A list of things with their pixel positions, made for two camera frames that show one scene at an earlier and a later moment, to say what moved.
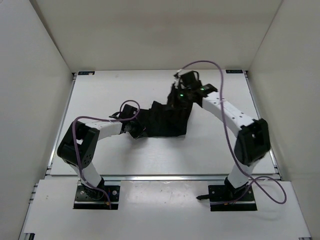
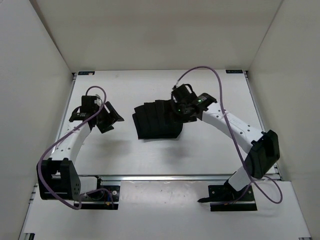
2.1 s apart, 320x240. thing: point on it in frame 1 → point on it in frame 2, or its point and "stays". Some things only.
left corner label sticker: x=86 y=73 stays
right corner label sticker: x=234 y=71 stays
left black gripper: x=139 y=131 → x=112 y=116
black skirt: x=161 y=120 stays
